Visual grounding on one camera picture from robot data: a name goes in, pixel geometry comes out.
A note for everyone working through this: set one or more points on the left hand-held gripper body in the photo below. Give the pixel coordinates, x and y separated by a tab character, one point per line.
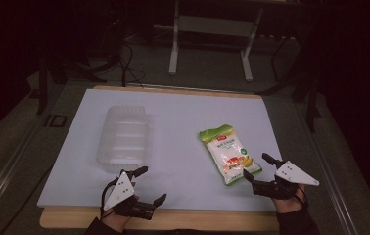
120	191

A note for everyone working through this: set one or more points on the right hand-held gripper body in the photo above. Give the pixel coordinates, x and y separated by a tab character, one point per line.
293	175

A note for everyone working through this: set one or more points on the green and white snack packet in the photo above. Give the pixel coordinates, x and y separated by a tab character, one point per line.
228	151

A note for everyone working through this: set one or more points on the clear plastic container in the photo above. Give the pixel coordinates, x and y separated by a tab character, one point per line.
124	137

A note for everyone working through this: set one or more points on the person's right hand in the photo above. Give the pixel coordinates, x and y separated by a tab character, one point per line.
289	205

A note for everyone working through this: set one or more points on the person's left hand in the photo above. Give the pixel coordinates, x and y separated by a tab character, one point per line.
116	221

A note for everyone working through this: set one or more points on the white table mat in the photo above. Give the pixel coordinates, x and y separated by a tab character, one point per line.
179	130

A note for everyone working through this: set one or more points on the black metal stand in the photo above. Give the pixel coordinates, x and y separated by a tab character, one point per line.
47	75
308	91

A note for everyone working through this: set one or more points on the white metal stand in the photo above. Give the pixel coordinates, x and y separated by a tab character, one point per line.
212	26

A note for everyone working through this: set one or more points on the metal floor rail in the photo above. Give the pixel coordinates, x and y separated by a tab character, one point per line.
7	176
331	169

